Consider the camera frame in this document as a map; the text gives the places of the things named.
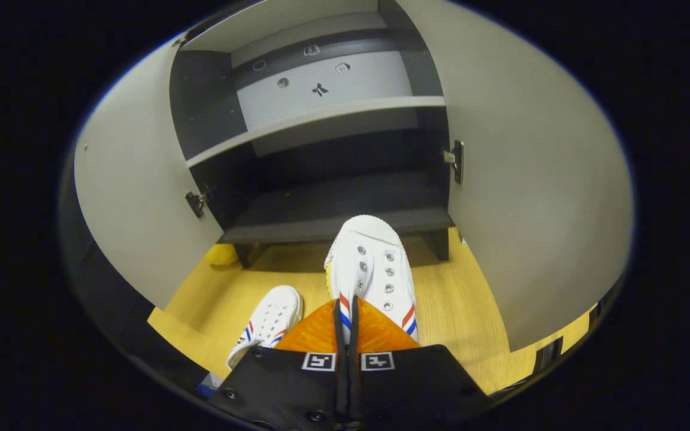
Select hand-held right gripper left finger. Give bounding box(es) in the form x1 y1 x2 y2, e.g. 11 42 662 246
208 298 349 431

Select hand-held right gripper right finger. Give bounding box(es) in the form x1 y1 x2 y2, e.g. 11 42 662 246
348 296 495 429

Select white striped shoe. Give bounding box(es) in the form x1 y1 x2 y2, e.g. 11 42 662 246
226 285 304 371
324 214 420 347

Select grey cabinet door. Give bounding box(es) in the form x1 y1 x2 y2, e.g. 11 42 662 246
74 39 226 311
396 0 634 353

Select dark grey cabinet shelf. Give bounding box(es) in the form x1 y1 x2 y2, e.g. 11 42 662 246
219 171 456 246

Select metal door hinge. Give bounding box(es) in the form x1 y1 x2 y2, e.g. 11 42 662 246
443 141 464 185
185 189 211 217

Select light grey cabinet shelf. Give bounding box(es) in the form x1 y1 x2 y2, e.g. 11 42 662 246
185 96 446 169

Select yellow soft object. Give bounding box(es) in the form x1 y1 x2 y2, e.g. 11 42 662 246
204 242 239 267

